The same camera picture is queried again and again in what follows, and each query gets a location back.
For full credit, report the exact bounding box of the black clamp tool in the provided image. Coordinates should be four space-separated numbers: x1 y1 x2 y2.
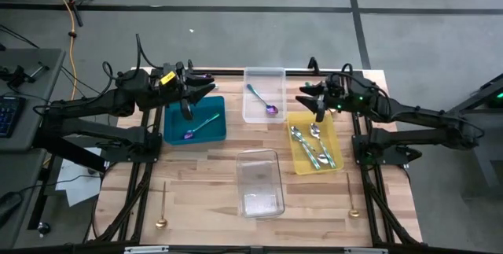
0 61 50 90

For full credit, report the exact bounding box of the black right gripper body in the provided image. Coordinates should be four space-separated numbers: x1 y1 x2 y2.
317 75 349 123

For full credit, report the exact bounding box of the yellow cable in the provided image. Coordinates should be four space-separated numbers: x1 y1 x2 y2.
39 0 79 101

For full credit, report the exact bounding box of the silver metal bracket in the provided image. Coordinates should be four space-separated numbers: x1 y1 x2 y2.
343 247 388 254
123 245 170 254

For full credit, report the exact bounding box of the gold spoon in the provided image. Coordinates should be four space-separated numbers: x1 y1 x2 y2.
155 181 169 230
345 171 361 219

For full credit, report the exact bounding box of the white paper sheet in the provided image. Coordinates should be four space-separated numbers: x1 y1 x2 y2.
54 147 104 208

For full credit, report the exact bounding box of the grey metal cart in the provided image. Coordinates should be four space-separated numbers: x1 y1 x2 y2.
447 72 503 200

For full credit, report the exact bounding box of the black keyboard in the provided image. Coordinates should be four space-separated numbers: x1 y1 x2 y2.
0 95 27 139

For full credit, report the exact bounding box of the black diagonal bar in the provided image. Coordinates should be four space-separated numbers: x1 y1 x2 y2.
31 127 109 173

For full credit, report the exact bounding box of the iridescent blue-purple spoon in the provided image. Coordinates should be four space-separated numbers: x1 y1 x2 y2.
246 83 280 116

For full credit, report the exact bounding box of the grey lower desk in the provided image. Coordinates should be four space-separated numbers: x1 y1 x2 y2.
0 147 48 249

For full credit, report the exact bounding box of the teal plastic bin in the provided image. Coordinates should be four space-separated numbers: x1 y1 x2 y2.
163 95 228 146

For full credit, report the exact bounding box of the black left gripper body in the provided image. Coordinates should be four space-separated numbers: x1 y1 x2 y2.
172 61 195 122

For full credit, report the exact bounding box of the black computer mouse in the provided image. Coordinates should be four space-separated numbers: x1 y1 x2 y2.
0 190 24 230

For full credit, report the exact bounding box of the left wrist camera yellow label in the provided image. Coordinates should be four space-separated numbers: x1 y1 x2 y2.
159 68 178 88

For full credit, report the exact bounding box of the grey side desk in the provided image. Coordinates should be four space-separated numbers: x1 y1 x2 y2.
0 47 66 153

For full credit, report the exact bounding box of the frosted white plastic bin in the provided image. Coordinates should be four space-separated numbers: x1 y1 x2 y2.
242 67 288 124

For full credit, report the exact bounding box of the yellow plastic bin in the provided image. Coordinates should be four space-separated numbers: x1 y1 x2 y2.
286 111 345 176

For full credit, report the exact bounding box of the clear transparent container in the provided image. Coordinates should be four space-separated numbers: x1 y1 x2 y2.
235 148 286 219

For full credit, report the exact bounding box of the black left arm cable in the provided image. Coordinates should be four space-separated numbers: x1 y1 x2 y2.
102 33 164 86

